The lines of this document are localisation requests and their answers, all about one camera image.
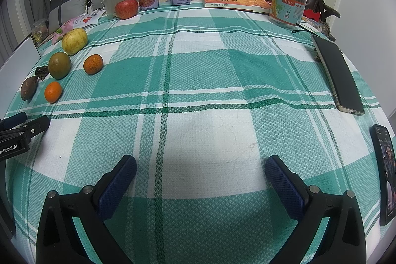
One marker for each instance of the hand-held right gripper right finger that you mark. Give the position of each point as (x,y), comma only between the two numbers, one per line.
(283,183)

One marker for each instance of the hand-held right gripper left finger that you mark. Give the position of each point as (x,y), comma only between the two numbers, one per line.
(119,182)

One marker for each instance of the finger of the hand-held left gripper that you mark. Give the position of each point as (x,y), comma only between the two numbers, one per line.
(15,119)
(38,124)

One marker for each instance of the brown oblong fruit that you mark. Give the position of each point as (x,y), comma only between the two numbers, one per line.
(29,88)

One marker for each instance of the small orange tangerine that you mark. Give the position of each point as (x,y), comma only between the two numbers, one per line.
(53,92)

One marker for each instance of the dark mangosteen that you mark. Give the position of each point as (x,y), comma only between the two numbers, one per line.
(42,73)

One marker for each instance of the green round citrus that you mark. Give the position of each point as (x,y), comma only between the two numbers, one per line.
(59,66)

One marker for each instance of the orange tangerine with green patches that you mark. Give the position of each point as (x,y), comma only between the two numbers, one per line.
(93,64)

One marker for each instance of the yellow green apple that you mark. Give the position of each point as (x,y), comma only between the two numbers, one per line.
(74,41)

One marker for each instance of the white panel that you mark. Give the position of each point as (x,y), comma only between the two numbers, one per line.
(21,55)

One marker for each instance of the clear bag of snacks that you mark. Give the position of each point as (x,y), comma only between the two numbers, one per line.
(40,32)

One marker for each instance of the black phone with lit screen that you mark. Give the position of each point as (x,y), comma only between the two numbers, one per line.
(386,174)

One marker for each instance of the white packet with red hearts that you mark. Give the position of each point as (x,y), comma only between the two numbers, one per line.
(88,18)

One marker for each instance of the large black phone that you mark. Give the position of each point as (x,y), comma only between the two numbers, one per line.
(340,75)

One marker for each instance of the green plaid bed sheet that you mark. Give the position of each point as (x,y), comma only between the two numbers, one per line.
(201,81)

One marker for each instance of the red apple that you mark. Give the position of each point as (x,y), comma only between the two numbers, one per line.
(126,9)

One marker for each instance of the red box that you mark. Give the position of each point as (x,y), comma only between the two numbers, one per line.
(312,16)

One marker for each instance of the clear plastic jar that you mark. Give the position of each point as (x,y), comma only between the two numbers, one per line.
(287,5)

